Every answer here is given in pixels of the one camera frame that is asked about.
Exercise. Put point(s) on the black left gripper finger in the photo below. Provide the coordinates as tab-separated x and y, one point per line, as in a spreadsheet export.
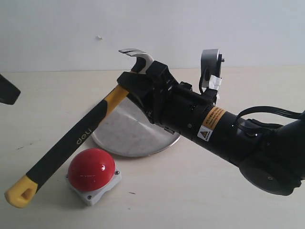
9	93

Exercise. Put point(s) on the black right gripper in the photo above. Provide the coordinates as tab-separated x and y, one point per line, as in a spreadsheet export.
171	105

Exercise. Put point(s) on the yellow black claw hammer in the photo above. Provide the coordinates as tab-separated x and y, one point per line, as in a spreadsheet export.
22	192

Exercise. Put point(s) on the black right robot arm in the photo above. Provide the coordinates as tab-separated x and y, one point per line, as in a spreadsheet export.
266	143

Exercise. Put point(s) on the red dome push button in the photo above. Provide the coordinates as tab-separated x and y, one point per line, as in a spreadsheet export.
91	174

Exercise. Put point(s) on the round steel plate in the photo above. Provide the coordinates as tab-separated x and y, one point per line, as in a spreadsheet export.
127	132

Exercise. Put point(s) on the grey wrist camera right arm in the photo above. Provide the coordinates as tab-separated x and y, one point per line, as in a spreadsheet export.
211	61

